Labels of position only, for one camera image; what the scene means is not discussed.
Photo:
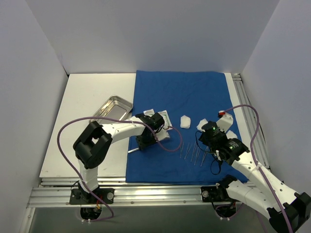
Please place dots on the blue surgical drape cloth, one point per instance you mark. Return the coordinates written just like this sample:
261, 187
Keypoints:
197, 95

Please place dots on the aluminium right rail frame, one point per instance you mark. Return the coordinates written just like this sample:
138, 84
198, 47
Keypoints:
259, 144

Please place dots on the suture packet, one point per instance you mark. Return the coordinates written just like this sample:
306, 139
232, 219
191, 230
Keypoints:
167, 121
149, 112

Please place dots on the stainless steel tray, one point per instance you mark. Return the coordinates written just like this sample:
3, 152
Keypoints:
115, 108

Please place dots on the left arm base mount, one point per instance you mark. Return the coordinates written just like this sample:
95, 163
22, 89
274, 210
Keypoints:
92, 204

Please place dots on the left suture packet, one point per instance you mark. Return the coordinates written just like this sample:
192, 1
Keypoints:
149, 112

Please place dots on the white gauze pad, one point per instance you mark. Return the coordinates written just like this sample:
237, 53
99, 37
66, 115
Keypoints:
201, 124
231, 135
185, 122

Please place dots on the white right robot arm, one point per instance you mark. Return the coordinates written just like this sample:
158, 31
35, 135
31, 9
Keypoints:
286, 209

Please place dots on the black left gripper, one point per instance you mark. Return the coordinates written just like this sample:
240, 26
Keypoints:
145, 141

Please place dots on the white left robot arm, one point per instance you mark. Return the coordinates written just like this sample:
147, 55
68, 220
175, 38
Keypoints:
93, 144

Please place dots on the aluminium rail frame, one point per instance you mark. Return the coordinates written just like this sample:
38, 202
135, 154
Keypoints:
138, 208
259, 144

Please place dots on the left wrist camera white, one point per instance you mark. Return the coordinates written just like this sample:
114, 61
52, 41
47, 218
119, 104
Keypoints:
162, 135

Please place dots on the right suture packet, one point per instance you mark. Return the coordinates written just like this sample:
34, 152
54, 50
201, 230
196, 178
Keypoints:
167, 121

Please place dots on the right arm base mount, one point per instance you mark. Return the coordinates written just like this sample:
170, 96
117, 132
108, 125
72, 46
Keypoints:
224, 206

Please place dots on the aluminium front rail frame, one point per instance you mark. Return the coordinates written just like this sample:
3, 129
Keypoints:
138, 208

